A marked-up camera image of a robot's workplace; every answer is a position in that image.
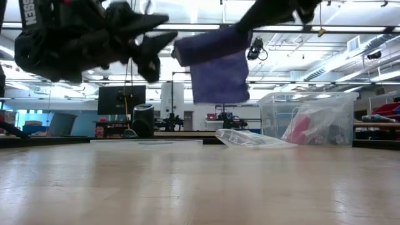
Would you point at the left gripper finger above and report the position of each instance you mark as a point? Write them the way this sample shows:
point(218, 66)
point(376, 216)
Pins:
point(147, 23)
point(154, 45)

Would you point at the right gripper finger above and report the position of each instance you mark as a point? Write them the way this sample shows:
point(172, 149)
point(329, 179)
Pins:
point(268, 12)

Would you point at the blue elastic bandage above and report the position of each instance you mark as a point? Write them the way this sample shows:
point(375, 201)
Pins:
point(218, 81)

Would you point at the clear zip bag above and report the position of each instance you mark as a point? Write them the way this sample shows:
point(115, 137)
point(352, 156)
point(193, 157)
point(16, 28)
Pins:
point(250, 139)

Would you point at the black background robot arm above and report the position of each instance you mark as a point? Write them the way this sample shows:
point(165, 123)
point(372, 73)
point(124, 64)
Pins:
point(172, 122)
point(231, 122)

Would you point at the yellow hanging connector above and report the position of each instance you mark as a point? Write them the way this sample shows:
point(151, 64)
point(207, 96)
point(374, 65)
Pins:
point(322, 32)

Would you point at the white air vent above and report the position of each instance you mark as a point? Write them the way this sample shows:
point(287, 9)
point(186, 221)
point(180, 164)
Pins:
point(353, 43)

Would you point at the black monitor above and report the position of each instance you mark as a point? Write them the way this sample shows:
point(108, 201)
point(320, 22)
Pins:
point(109, 100)

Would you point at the small black hanging device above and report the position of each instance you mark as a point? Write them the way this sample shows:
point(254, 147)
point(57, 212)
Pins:
point(374, 55)

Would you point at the grey door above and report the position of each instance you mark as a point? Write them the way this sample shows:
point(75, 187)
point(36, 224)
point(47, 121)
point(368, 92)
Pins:
point(188, 122)

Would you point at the red storage shelf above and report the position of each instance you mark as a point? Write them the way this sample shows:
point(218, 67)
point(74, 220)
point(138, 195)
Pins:
point(109, 129)

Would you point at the small red box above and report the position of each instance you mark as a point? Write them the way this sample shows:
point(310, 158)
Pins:
point(211, 116)

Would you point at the grey waste bin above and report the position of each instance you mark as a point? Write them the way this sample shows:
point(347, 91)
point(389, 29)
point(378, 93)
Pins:
point(62, 125)

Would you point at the clear bag of supplies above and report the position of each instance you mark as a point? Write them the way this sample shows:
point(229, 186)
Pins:
point(325, 115)

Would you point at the blue box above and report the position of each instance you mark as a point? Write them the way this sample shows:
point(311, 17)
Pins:
point(34, 128)

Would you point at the clear plastic bin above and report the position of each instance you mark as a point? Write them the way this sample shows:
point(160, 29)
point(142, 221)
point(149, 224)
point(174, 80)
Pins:
point(272, 125)

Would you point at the red packaged item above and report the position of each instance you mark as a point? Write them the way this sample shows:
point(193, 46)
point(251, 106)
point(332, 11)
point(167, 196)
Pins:
point(298, 128)

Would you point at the red and blue item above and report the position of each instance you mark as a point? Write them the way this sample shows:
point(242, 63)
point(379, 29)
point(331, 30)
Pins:
point(387, 109)

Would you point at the grey bundle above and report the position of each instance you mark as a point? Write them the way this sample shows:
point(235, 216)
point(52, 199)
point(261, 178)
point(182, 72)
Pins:
point(375, 118)

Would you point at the wooden workbench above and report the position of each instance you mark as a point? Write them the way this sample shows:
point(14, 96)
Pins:
point(375, 125)

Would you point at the hanging black camera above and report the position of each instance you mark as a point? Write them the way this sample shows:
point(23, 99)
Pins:
point(257, 47)

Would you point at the black robot station frame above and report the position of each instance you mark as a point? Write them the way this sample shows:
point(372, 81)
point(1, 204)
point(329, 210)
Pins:
point(172, 100)

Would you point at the black aluminium table frame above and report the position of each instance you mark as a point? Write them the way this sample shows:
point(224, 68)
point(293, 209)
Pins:
point(47, 141)

